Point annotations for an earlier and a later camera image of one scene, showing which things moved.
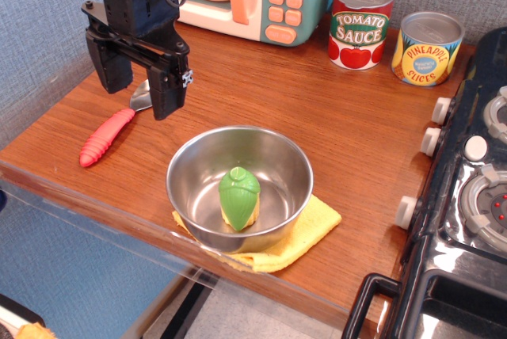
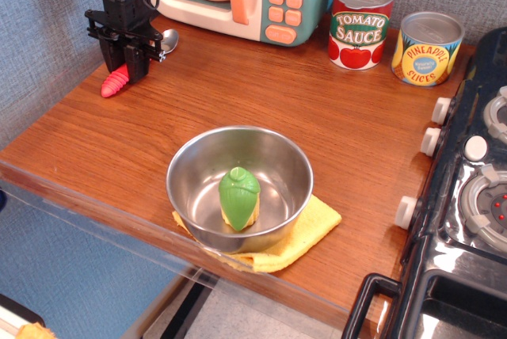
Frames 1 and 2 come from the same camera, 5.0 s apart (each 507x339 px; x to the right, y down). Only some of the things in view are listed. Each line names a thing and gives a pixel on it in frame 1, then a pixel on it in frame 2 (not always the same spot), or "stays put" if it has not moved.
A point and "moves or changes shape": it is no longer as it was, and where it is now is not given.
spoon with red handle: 141,100 moves or changes shape
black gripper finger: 168,89 -> 138,62
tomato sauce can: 361,9 stays put
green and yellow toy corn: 239,195 stays put
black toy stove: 454,276 stays put
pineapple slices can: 425,47 stays put
